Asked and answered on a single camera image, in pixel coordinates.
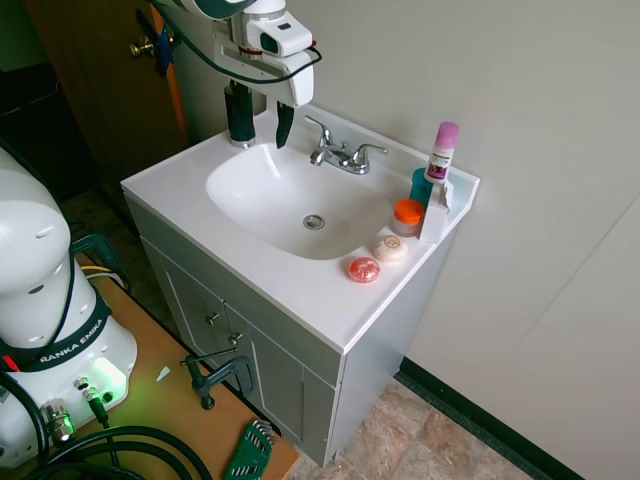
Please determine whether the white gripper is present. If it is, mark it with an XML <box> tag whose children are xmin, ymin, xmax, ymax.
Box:
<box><xmin>211</xmin><ymin>10</ymin><xmax>316</xmax><ymax>151</ymax></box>

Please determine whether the dark green bottle silver base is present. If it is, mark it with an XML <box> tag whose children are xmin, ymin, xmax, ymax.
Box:
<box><xmin>222</xmin><ymin>81</ymin><xmax>258</xmax><ymax>150</ymax></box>

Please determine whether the chrome faucet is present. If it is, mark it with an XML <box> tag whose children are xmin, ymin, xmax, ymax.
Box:
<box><xmin>308</xmin><ymin>141</ymin><xmax>372</xmax><ymax>177</ymax></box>

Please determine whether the blue tape strip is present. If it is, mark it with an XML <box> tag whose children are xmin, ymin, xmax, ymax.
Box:
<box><xmin>153</xmin><ymin>23</ymin><xmax>175</xmax><ymax>77</ymax></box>

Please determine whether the white vanity sink top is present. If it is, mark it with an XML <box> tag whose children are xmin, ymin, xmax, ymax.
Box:
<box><xmin>120</xmin><ymin>103</ymin><xmax>482</xmax><ymax>356</ymax></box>

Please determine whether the brass door knob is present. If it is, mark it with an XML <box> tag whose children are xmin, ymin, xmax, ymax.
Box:
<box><xmin>129</xmin><ymin>34</ymin><xmax>157</xmax><ymax>60</ymax></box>

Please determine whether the brown wooden door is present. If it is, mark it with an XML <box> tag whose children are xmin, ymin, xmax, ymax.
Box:
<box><xmin>27</xmin><ymin>0</ymin><xmax>190</xmax><ymax>187</ymax></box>

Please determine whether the teal plastic cup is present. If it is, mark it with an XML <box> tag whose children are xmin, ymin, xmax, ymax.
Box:
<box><xmin>409</xmin><ymin>167</ymin><xmax>442</xmax><ymax>209</ymax></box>

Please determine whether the clear jar orange lid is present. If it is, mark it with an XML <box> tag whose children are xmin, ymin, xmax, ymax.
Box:
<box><xmin>390</xmin><ymin>198</ymin><xmax>426</xmax><ymax>239</ymax></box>

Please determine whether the white bottle purple cap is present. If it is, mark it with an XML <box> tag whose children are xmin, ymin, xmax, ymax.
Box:
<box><xmin>424</xmin><ymin>121</ymin><xmax>462</xmax><ymax>185</ymax></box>

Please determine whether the beige round soap bar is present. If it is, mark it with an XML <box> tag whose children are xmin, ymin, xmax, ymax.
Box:
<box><xmin>371</xmin><ymin>235</ymin><xmax>409</xmax><ymax>262</ymax></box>

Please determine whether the red round soap bar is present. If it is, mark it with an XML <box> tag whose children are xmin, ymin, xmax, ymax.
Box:
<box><xmin>346</xmin><ymin>255</ymin><xmax>383</xmax><ymax>284</ymax></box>

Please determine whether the white cardboard box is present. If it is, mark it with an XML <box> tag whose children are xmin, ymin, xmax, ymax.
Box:
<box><xmin>418</xmin><ymin>178</ymin><xmax>457</xmax><ymax>243</ymax></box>

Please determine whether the dark green clamp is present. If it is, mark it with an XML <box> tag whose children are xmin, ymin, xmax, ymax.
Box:
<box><xmin>73</xmin><ymin>233</ymin><xmax>129</xmax><ymax>292</ymax></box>

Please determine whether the grey vanity cabinet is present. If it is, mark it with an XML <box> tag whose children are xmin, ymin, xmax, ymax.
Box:
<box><xmin>123</xmin><ymin>193</ymin><xmax>454</xmax><ymax>465</ymax></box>

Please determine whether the dark metal C-clamp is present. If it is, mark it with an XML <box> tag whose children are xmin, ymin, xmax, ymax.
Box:
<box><xmin>180</xmin><ymin>346</ymin><xmax>257</xmax><ymax>412</ymax></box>

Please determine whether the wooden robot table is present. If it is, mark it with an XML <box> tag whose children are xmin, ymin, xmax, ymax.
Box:
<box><xmin>0</xmin><ymin>249</ymin><xmax>301</xmax><ymax>480</ymax></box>

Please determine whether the green hex key set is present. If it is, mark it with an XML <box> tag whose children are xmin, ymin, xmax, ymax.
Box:
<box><xmin>222</xmin><ymin>419</ymin><xmax>276</xmax><ymax>480</ymax></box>

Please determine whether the chrome faucet lever handle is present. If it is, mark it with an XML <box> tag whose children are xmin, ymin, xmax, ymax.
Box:
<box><xmin>304</xmin><ymin>115</ymin><xmax>335</xmax><ymax>150</ymax></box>
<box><xmin>349</xmin><ymin>143</ymin><xmax>389</xmax><ymax>167</ymax></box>

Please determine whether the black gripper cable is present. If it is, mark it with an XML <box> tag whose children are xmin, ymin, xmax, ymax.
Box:
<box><xmin>148</xmin><ymin>0</ymin><xmax>324</xmax><ymax>82</ymax></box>

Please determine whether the thick black power cable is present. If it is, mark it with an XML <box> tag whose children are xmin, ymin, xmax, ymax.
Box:
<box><xmin>0</xmin><ymin>372</ymin><xmax>217</xmax><ymax>480</ymax></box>

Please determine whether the black wall baseboard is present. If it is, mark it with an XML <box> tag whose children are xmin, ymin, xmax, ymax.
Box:
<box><xmin>393</xmin><ymin>356</ymin><xmax>599</xmax><ymax>480</ymax></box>

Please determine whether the silver cable connector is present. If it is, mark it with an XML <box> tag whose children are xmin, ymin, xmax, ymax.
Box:
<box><xmin>39</xmin><ymin>397</ymin><xmax>73</xmax><ymax>447</ymax></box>

